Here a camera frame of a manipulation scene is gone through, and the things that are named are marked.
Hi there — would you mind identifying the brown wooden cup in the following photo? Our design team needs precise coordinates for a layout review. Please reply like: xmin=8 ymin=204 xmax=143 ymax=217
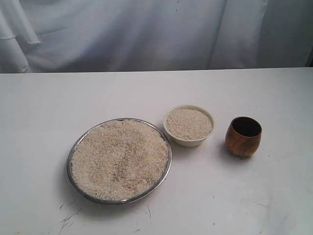
xmin=225 ymin=117 xmax=262 ymax=158

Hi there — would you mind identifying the rice in cream bowl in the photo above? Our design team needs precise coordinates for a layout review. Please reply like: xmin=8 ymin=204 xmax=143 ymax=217
xmin=166 ymin=109 xmax=213 ymax=141

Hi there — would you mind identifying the small cream bowl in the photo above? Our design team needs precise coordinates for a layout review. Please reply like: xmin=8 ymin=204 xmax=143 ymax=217
xmin=163 ymin=105 xmax=215 ymax=147

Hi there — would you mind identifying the beige grain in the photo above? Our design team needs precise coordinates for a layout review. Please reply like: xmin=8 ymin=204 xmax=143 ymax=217
xmin=70 ymin=119 xmax=170 ymax=202

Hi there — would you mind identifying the large metal rice plate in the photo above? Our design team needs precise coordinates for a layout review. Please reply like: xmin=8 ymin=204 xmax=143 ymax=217
xmin=66 ymin=117 xmax=173 ymax=205

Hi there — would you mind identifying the white backdrop curtain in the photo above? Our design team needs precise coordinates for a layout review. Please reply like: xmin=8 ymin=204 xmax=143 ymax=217
xmin=0 ymin=0 xmax=313 ymax=73

